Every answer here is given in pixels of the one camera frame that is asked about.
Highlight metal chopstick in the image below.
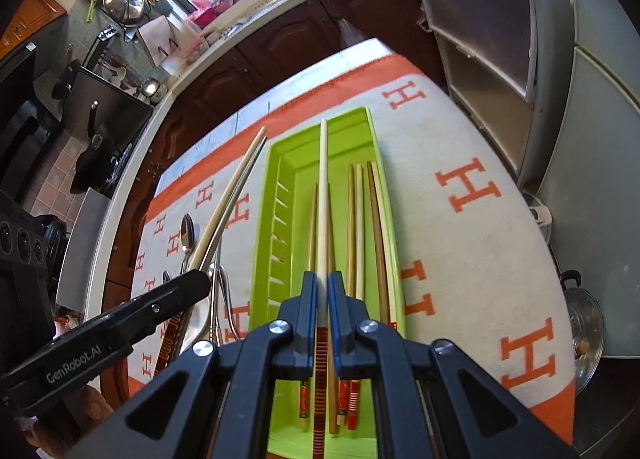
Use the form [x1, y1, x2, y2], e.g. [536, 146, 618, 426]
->
[197, 136, 268, 274]

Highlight metal fork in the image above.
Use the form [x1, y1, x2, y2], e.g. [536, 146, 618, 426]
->
[209, 261, 223, 345]

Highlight grey refrigerator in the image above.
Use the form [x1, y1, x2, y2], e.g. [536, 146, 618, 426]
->
[517, 0, 640, 360]

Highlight brown wooden kitchen cabinets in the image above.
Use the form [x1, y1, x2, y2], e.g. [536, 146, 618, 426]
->
[100, 0, 451, 290]

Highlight cutting board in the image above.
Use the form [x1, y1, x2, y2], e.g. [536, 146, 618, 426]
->
[137, 14, 196, 70]

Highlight person's left hand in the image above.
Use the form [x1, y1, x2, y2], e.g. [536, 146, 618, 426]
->
[20, 386, 118, 459]

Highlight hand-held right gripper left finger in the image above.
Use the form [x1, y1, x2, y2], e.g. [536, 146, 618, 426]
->
[65, 271, 321, 459]

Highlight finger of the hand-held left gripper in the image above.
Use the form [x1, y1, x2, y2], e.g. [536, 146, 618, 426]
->
[131, 270, 211, 316]
[127, 287, 211, 337]

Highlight white ceramic spoon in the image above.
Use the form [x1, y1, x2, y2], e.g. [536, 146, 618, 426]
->
[177, 296, 213, 355]

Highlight steel kettle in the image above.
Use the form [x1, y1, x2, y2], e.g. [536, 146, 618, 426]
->
[101, 0, 146, 24]

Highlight orange and beige printed blanket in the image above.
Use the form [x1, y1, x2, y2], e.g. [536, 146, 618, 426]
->
[125, 51, 576, 445]

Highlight grey metal cabinet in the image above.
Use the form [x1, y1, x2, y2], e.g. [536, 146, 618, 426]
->
[400, 0, 573, 190]

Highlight large metal spoon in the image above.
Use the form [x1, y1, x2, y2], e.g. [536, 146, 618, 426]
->
[177, 213, 197, 274]

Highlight red plastic basket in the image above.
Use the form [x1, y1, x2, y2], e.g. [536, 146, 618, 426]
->
[187, 0, 221, 27]

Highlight steel pot with glass lid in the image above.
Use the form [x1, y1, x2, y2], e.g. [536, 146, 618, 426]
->
[557, 269, 606, 397]

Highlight black appliance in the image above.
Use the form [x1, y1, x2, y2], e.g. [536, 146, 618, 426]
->
[0, 189, 68, 330]

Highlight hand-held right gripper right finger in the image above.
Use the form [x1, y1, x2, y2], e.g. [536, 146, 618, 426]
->
[327, 273, 576, 459]

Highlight wooden chopstick with red bands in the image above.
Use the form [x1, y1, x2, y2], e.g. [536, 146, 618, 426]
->
[150, 126, 268, 380]
[372, 169, 405, 332]
[312, 119, 332, 459]
[346, 163, 366, 431]
[366, 161, 392, 325]
[326, 229, 341, 435]
[299, 182, 320, 432]

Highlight stainless steel stove guard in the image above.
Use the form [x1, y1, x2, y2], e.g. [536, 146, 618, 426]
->
[65, 68, 155, 160]

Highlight stainless steel counter panel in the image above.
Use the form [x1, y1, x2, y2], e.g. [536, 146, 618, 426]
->
[55, 188, 112, 310]

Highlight green plastic utensil tray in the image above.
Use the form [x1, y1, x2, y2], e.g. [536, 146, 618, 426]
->
[247, 106, 406, 457]

